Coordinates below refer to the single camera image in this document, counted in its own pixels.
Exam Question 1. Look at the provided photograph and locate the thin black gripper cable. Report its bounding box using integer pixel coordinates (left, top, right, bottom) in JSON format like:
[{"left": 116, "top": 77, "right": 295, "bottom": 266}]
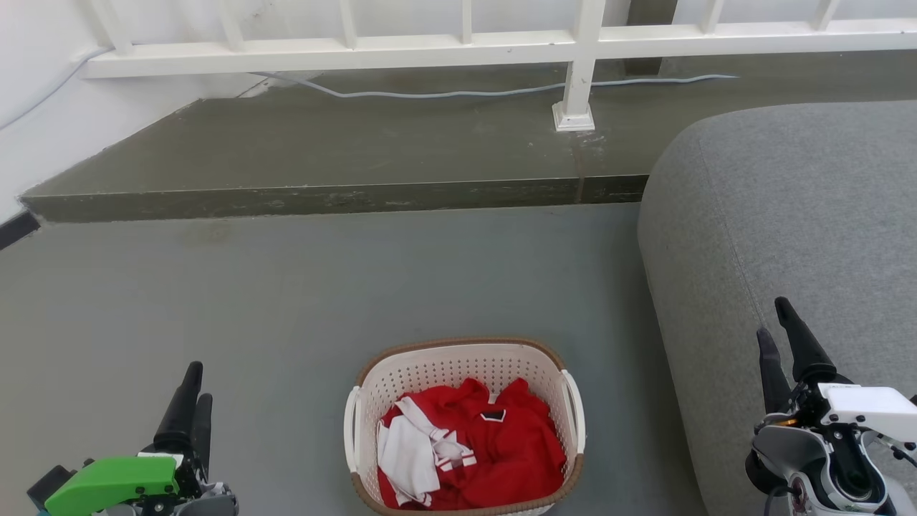
[{"left": 870, "top": 433, "right": 917, "bottom": 468}]

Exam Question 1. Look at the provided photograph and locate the grey floor cable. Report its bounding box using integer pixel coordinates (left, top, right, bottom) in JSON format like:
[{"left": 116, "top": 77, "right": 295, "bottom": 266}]
[{"left": 247, "top": 70, "right": 740, "bottom": 101}]

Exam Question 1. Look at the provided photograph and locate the grey fabric sofa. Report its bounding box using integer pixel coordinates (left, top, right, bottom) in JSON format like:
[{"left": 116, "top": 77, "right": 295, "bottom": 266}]
[{"left": 637, "top": 100, "right": 917, "bottom": 516}]

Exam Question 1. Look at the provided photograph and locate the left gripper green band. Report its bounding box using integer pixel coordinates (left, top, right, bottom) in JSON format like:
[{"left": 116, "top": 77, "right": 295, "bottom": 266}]
[{"left": 27, "top": 361, "right": 239, "bottom": 516}]

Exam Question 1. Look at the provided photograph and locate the white perforated laundry basket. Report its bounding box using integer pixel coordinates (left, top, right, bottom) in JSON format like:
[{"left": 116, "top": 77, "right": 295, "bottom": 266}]
[{"left": 344, "top": 337, "right": 587, "bottom": 516}]

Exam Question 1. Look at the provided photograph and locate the white metal railing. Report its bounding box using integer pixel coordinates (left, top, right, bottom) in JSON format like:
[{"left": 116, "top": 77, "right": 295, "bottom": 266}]
[{"left": 79, "top": 0, "right": 917, "bottom": 133}]

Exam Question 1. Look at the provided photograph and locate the red and white garment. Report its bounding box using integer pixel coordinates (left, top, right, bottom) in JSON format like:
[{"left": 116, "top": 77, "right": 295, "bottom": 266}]
[{"left": 375, "top": 378, "right": 567, "bottom": 511}]

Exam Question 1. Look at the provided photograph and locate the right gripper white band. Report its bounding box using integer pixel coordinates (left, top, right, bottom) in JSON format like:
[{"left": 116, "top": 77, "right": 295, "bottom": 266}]
[{"left": 745, "top": 297, "right": 917, "bottom": 513}]

